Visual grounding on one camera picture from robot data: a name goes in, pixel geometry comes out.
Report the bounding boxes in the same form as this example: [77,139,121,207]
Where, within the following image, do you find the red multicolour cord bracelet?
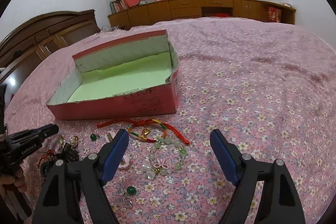
[96,118,191,146]

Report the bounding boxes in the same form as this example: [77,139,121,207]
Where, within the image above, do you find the green white bead bracelet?
[141,137,188,180]

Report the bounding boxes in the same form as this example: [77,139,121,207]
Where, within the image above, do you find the left hand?
[0,166,27,198]

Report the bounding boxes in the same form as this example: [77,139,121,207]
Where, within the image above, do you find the green bead earring far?
[90,134,100,141]

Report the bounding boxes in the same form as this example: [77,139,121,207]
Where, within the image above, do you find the green bead earring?
[90,134,100,141]
[120,186,137,209]

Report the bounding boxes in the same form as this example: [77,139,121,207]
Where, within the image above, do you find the gold charm earrings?
[57,135,79,148]

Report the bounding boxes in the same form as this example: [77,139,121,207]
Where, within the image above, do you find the green bead earring near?
[120,186,137,209]

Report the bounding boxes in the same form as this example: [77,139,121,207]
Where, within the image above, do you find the pink cardboard box green liner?
[47,30,179,121]

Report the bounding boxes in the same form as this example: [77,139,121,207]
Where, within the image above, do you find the pink floral bedspread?
[5,18,335,223]

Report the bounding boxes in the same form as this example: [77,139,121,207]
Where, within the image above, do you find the dark wooden headboard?
[1,10,100,100]

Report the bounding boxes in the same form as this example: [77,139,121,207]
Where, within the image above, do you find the books on shelf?
[110,0,128,14]

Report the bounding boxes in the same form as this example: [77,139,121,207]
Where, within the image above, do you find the red gift bag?
[267,6,282,23]

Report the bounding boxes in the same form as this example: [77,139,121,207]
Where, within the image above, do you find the wooden low cabinet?
[108,0,295,30]

